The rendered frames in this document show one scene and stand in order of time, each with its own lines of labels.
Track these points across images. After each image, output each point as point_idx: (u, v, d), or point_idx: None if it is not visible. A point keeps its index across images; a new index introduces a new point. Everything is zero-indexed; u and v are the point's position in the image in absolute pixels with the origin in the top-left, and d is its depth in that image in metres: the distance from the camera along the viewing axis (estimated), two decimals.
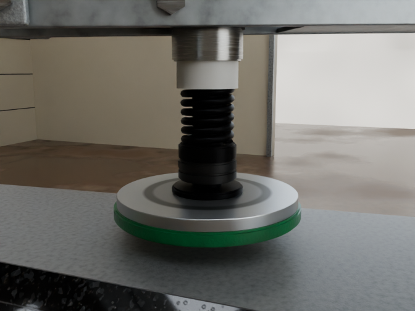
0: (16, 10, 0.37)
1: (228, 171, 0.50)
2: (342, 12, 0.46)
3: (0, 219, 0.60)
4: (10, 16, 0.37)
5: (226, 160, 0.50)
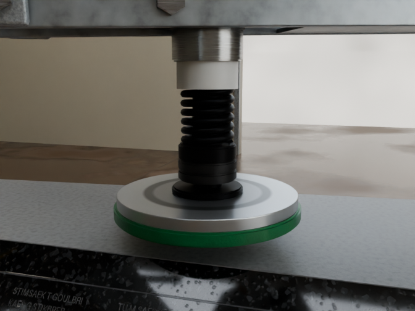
0: (16, 10, 0.37)
1: (228, 172, 0.50)
2: (342, 12, 0.46)
3: (21, 210, 0.64)
4: (10, 16, 0.37)
5: (226, 160, 0.50)
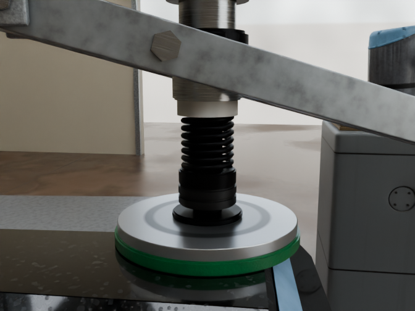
0: (16, 10, 0.37)
1: (228, 197, 0.51)
2: (324, 104, 0.48)
3: None
4: (10, 16, 0.37)
5: (226, 186, 0.50)
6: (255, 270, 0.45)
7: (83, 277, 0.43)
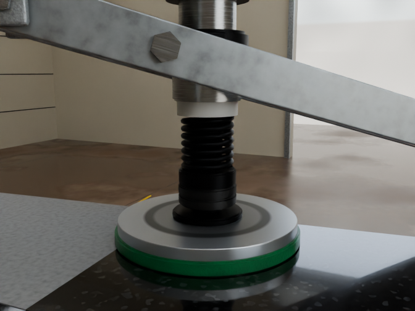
0: (16, 10, 0.37)
1: (228, 197, 0.51)
2: (323, 106, 0.48)
3: None
4: (10, 16, 0.37)
5: (226, 186, 0.50)
6: None
7: None
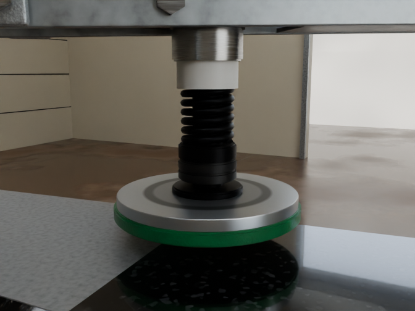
0: (16, 10, 0.37)
1: (228, 171, 0.50)
2: (342, 12, 0.46)
3: None
4: (10, 16, 0.37)
5: (226, 160, 0.50)
6: (237, 245, 0.43)
7: None
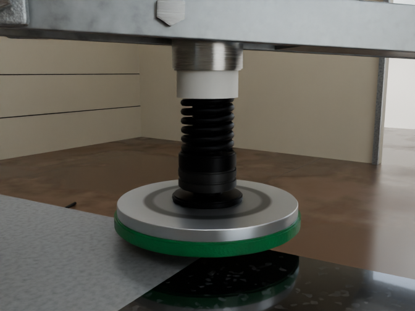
0: (16, 10, 0.37)
1: (228, 181, 0.50)
2: (340, 34, 0.47)
3: None
4: (10, 16, 0.37)
5: (226, 168, 0.50)
6: None
7: None
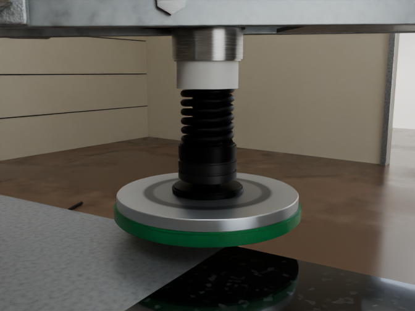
0: (16, 10, 0.37)
1: (228, 171, 0.50)
2: (342, 12, 0.46)
3: None
4: (10, 16, 0.37)
5: (226, 160, 0.50)
6: (281, 234, 0.46)
7: None
